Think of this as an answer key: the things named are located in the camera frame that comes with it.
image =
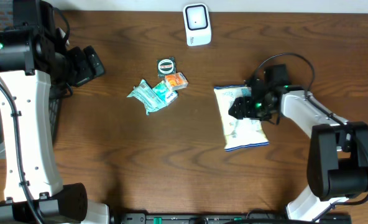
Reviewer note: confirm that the yellow snack bag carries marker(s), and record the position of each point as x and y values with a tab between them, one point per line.
238	133

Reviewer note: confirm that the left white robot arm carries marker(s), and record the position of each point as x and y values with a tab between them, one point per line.
34	191

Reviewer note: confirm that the teal white candy packet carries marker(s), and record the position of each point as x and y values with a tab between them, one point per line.
163	92

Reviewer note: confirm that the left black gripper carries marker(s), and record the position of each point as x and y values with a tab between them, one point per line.
86	71

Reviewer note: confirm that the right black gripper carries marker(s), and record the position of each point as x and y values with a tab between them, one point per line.
243	109

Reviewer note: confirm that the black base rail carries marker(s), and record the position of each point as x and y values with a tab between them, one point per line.
255	216

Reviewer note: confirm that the dark green round-logo packet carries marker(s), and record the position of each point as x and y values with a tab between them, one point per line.
166	66

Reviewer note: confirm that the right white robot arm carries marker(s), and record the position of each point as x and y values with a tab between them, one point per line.
337	169

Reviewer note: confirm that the small orange box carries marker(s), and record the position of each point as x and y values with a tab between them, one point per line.
176	81

